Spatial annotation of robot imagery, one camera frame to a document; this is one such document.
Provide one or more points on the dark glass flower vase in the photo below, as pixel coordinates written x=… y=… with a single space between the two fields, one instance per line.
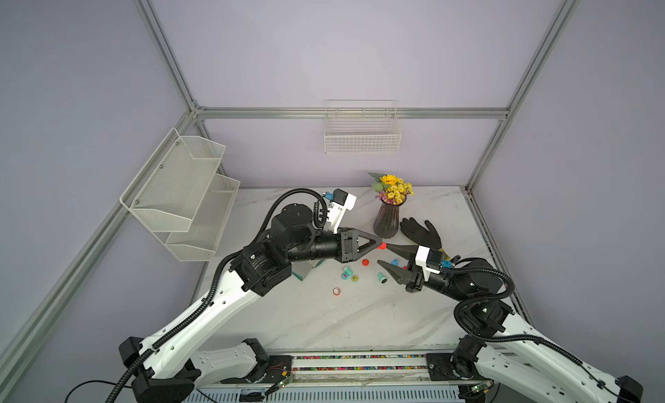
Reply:
x=387 y=222

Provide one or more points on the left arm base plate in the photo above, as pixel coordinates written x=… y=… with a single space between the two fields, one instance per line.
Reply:
x=275 y=369

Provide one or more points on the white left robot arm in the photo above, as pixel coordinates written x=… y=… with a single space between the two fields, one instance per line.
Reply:
x=301 y=225

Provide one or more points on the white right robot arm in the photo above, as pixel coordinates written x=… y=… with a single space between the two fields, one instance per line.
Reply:
x=500 y=344

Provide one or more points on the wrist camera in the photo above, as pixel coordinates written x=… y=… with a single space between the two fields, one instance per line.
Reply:
x=338 y=203
x=431 y=261

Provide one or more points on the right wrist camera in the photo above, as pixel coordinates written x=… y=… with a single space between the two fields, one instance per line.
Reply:
x=431 y=261

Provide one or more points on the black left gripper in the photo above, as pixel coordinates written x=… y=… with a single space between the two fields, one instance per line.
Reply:
x=346 y=248

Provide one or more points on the green grey work glove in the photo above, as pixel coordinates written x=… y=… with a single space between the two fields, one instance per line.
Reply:
x=301 y=269

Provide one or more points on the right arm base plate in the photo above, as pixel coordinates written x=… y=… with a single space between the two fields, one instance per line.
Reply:
x=453 y=367

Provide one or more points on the white two-tier mesh shelf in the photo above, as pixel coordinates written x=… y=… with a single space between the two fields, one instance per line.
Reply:
x=182 y=197

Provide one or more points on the black yellow work glove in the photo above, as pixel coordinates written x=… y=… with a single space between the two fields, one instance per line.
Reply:
x=425 y=235

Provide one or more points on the aluminium front rail frame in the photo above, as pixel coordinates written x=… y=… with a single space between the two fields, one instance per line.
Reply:
x=358 y=374

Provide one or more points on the white wire wall basket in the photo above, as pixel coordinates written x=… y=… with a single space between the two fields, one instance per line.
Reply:
x=361 y=127

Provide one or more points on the yellow artificial flower bouquet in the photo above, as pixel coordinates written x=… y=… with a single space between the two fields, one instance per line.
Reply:
x=391 y=189

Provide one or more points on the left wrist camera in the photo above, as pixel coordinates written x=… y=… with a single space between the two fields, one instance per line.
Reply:
x=338 y=203

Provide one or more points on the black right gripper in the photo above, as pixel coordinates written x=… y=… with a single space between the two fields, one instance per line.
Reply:
x=415 y=278

